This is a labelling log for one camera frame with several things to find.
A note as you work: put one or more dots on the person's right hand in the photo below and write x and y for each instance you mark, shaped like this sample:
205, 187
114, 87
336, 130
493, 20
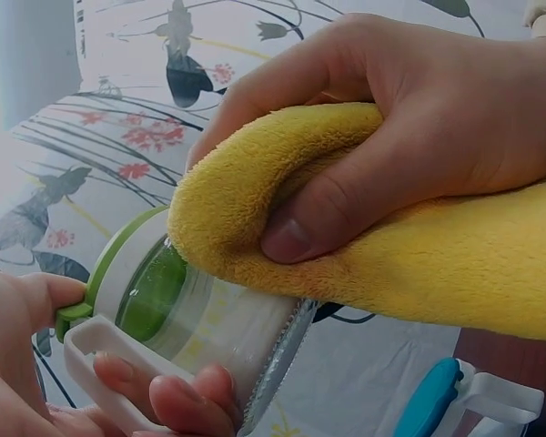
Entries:
459, 114

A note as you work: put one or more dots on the blue-lidded glass jug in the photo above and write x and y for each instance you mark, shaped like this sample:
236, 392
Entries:
437, 400

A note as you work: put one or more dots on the person's left hand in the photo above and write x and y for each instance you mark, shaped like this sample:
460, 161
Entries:
13, 364

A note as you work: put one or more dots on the yellow fleece cloth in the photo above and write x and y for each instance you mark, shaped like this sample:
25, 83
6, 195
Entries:
391, 273

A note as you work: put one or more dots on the green-lidded glass jug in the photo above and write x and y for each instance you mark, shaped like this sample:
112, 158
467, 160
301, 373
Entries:
164, 291

